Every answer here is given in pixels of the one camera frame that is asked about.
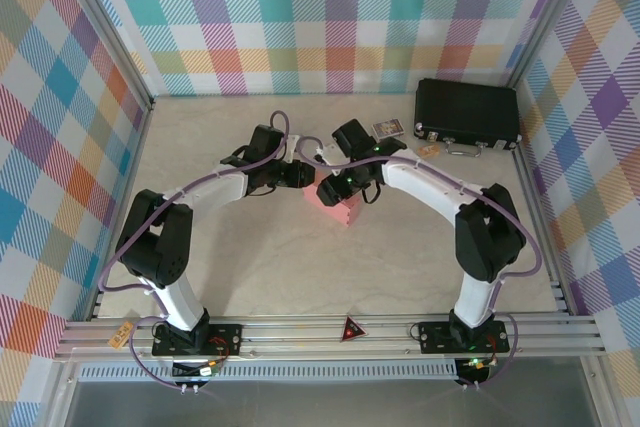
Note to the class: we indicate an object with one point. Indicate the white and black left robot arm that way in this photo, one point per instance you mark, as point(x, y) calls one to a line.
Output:
point(180, 297)

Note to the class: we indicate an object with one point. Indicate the small printed card box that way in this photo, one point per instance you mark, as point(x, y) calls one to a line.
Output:
point(388, 128)

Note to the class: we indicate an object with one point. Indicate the red triangle sign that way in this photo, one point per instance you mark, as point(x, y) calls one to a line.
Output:
point(352, 331)

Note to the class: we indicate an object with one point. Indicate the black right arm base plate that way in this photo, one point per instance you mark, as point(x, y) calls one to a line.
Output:
point(435, 337)

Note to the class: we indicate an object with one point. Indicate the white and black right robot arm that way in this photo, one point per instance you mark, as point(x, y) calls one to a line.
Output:
point(475, 297)

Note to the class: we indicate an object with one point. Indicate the wide grooved aluminium beam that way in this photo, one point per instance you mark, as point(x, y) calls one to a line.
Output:
point(300, 332)

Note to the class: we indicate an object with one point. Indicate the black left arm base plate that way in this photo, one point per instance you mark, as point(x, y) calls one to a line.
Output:
point(230, 339)

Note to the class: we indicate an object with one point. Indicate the black controller board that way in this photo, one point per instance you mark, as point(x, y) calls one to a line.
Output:
point(472, 369)
point(192, 371)

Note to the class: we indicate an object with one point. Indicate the wooden tag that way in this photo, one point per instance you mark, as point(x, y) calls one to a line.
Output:
point(120, 335)

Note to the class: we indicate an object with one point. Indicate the aluminium frame post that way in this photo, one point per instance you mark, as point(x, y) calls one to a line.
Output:
point(111, 27)
point(550, 17)

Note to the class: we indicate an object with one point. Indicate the grey metal panel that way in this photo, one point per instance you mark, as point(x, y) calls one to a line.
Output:
point(325, 407)

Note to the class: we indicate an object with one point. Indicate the slim aluminium floor rail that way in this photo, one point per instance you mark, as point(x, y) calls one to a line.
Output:
point(540, 197)
point(132, 172)

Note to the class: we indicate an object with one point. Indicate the pink cloth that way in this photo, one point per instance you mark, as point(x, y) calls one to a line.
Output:
point(345, 214)

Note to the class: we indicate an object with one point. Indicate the black carrying case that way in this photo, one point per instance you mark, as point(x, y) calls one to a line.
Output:
point(465, 107)

